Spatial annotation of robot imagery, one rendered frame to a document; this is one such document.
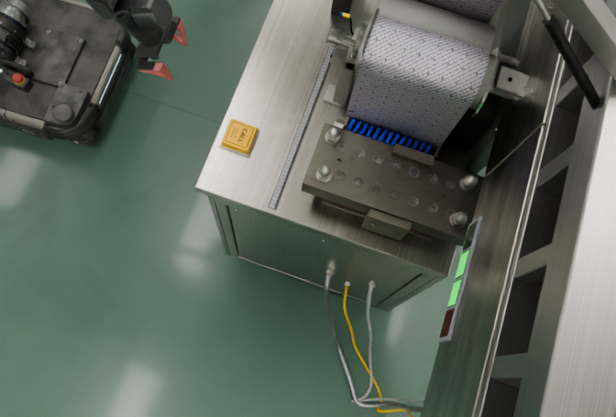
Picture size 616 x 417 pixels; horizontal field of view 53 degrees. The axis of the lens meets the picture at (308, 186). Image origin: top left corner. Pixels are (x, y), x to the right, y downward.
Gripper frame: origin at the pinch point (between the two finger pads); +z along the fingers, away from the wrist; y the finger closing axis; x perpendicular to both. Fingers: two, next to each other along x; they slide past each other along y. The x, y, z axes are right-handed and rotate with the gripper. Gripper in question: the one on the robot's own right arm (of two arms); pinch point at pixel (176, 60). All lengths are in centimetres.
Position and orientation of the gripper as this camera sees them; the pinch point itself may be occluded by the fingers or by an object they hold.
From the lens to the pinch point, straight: 151.9
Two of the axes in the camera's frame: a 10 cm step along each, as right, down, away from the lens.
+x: -8.6, -1.0, 4.9
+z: 4.2, 4.0, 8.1
